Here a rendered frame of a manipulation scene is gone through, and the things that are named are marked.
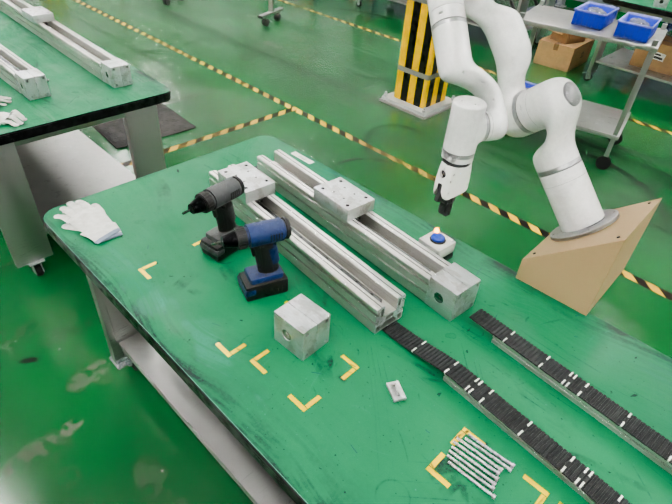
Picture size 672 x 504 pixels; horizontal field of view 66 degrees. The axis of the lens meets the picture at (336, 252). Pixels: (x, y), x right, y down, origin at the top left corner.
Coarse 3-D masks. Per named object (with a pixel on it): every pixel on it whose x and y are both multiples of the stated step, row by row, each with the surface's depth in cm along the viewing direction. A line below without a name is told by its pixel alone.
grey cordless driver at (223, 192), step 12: (228, 180) 142; (240, 180) 144; (204, 192) 137; (216, 192) 138; (228, 192) 140; (240, 192) 144; (192, 204) 135; (204, 204) 136; (216, 204) 139; (228, 204) 144; (216, 216) 144; (228, 216) 146; (216, 228) 150; (228, 228) 148; (204, 240) 148; (216, 240) 146; (204, 252) 150; (216, 252) 146; (228, 252) 150
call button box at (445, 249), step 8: (432, 232) 157; (440, 232) 157; (424, 240) 153; (432, 240) 153; (448, 240) 154; (432, 248) 151; (440, 248) 151; (448, 248) 152; (440, 256) 152; (448, 256) 155
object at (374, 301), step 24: (240, 216) 165; (264, 216) 153; (288, 216) 156; (288, 240) 147; (312, 240) 151; (312, 264) 141; (336, 264) 142; (360, 264) 139; (336, 288) 136; (360, 288) 131; (384, 288) 132; (360, 312) 132; (384, 312) 128
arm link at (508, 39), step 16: (464, 0) 143; (480, 0) 142; (480, 16) 141; (496, 16) 138; (512, 16) 137; (496, 32) 139; (512, 32) 138; (496, 48) 141; (512, 48) 138; (528, 48) 139; (496, 64) 144; (512, 64) 140; (528, 64) 142; (512, 80) 144; (512, 96) 145; (512, 112) 144; (512, 128) 147
